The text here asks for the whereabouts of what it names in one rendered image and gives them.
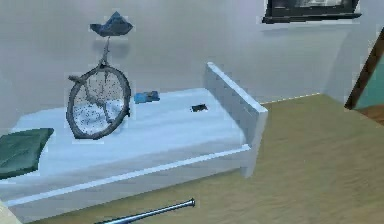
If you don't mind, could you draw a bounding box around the silver baseball bat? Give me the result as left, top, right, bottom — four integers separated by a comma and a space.
94, 198, 197, 224

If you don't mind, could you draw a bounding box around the white bed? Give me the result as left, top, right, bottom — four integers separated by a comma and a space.
0, 61, 269, 224

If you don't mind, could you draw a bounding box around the small blue object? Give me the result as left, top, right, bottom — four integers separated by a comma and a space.
133, 90, 161, 105

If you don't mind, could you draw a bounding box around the brown framed doorway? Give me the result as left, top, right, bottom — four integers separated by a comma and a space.
344, 26, 384, 111

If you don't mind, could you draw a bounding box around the small black object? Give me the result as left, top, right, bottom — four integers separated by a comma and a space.
191, 103, 209, 113

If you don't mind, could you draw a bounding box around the grey unicycle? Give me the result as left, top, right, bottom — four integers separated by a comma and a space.
65, 10, 134, 141

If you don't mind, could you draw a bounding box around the dark green pillow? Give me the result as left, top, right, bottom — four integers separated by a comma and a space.
0, 127, 55, 180

